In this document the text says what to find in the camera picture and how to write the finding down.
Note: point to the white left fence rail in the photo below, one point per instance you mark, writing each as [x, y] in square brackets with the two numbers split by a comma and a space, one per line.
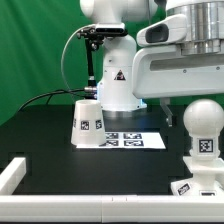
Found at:
[12, 175]

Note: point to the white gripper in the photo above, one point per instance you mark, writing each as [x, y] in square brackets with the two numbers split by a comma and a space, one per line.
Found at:
[162, 71]

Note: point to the white lamp bulb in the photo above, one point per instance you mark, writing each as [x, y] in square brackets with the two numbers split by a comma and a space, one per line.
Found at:
[204, 120]

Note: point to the black camera on stand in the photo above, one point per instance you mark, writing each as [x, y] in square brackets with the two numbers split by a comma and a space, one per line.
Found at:
[102, 30]

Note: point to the white lamp base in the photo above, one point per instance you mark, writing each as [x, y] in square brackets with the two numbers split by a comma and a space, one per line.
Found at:
[205, 180]

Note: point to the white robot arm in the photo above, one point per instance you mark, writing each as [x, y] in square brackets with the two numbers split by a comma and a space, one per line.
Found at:
[205, 35]

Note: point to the white front fence rail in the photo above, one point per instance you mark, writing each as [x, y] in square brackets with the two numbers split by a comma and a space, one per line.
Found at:
[106, 209]

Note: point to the white fence rail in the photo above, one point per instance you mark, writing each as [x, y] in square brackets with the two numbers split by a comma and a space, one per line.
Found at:
[12, 175]
[106, 209]

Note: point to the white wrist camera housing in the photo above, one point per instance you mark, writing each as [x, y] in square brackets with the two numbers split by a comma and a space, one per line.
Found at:
[172, 29]

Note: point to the black camera stand pole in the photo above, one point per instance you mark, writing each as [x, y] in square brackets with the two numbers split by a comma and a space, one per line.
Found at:
[91, 88]

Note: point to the white lamp shade cone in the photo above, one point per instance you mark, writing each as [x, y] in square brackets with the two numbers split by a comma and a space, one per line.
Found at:
[88, 124]

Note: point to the white marker sheet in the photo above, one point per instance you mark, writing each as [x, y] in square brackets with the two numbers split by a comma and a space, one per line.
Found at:
[134, 140]

